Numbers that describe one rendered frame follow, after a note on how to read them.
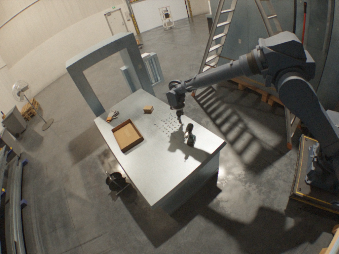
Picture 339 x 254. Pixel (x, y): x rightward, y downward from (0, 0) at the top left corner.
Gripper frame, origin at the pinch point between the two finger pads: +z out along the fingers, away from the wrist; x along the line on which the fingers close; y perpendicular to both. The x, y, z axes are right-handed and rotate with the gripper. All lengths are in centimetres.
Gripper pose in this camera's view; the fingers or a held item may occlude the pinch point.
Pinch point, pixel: (181, 117)
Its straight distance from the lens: 177.9
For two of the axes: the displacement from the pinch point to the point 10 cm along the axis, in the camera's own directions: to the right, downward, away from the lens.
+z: 2.2, 6.7, 7.1
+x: 2.1, -7.4, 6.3
